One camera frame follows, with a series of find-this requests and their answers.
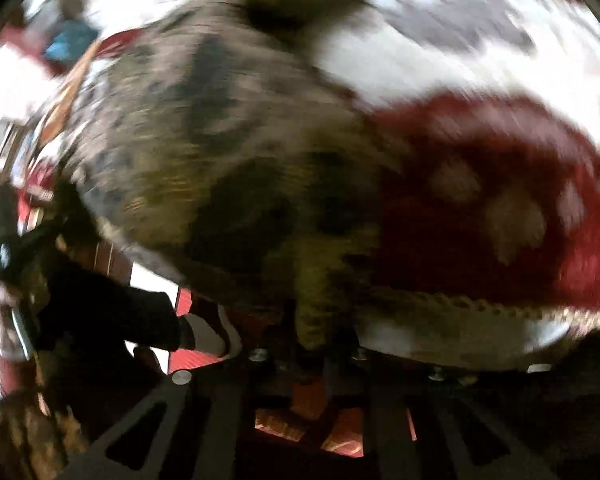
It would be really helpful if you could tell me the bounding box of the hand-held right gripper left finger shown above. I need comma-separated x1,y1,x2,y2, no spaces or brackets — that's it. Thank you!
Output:
65,347,327,480

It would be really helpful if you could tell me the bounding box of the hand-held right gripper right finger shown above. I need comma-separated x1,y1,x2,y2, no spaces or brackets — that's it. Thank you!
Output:
329,347,557,480

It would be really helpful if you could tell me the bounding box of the olive paisley patterned garment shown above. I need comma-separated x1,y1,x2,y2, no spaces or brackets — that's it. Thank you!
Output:
0,0,421,480

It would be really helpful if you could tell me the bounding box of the person's leg in dark pants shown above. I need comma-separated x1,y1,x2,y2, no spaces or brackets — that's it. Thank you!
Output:
32,260,193,356

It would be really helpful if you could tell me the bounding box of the blue cloth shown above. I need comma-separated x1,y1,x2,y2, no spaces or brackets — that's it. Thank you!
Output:
44,19,100,62

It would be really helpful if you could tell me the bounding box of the red floral blanket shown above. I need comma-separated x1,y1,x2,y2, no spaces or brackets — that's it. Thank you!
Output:
315,0,600,373

